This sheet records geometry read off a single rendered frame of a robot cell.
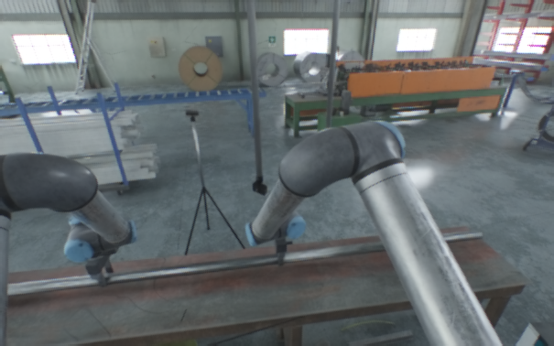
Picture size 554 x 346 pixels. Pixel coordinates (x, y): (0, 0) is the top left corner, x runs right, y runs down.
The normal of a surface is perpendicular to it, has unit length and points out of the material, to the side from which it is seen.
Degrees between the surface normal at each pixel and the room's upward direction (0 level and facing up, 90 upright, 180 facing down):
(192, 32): 90
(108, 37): 90
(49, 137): 90
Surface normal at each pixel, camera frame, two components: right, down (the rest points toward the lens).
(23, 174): 0.59, -0.22
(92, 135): 0.25, 0.43
